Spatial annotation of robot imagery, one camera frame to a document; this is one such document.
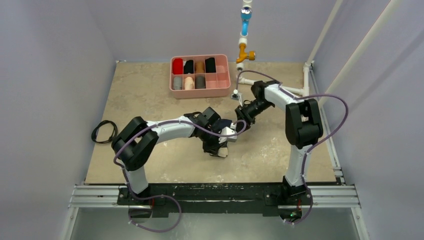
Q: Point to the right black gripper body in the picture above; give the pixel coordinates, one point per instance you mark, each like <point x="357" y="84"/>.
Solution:
<point x="244" y="114"/>

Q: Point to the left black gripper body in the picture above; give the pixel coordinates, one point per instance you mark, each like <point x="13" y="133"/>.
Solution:
<point x="210" y="141"/>

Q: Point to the pink divided organizer tray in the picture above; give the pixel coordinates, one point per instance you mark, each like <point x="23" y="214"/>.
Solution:
<point x="217" y="84"/>

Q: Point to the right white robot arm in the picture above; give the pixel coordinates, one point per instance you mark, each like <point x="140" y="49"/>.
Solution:
<point x="303" y="128"/>

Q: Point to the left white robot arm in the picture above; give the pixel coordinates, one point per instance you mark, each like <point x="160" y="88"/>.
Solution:
<point x="135" y="143"/>

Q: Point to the dark grey rolled cloth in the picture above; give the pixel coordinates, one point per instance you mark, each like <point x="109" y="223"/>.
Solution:
<point x="200" y="82"/>

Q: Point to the orange pipe valve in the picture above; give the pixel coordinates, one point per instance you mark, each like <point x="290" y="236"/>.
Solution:
<point x="245" y="55"/>

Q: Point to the black rolled cloth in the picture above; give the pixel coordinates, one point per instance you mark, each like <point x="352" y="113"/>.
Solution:
<point x="188" y="67"/>
<point x="210" y="65"/>

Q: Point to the peach rolled cloth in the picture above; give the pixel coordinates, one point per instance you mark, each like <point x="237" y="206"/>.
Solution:
<point x="188" y="83"/>

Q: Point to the brown rolled cloth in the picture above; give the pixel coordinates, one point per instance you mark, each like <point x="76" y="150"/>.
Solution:
<point x="199" y="67"/>

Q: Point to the red rolled cloth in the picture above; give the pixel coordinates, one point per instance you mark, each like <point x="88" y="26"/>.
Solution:
<point x="177" y="66"/>

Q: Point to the blue pipe valve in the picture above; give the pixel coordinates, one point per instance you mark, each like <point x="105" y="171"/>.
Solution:
<point x="245" y="14"/>

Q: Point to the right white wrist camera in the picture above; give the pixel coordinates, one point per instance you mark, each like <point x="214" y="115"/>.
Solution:
<point x="237" y="96"/>

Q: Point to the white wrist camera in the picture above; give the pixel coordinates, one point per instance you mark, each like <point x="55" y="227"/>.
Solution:
<point x="237" y="96"/>
<point x="227" y="135"/>

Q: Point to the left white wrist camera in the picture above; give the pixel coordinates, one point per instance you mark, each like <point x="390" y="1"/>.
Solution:
<point x="227" y="135"/>

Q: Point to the white pvc pipe frame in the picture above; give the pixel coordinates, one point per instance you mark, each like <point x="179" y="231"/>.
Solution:
<point x="350" y="30"/>

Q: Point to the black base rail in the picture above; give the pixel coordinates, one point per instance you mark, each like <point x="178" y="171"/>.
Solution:
<point x="270" y="199"/>

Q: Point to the aluminium extrusion frame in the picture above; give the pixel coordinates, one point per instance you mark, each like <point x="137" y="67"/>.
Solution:
<point x="330" y="195"/>

